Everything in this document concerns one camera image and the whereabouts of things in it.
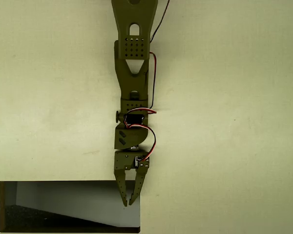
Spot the rectangular bin opening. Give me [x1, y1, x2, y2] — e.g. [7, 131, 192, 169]
[0, 180, 141, 234]

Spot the white red black gripper cable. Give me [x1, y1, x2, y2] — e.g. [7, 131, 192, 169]
[126, 125, 157, 162]

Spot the red black servo cable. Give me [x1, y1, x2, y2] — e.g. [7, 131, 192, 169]
[149, 0, 171, 44]
[124, 51, 158, 129]

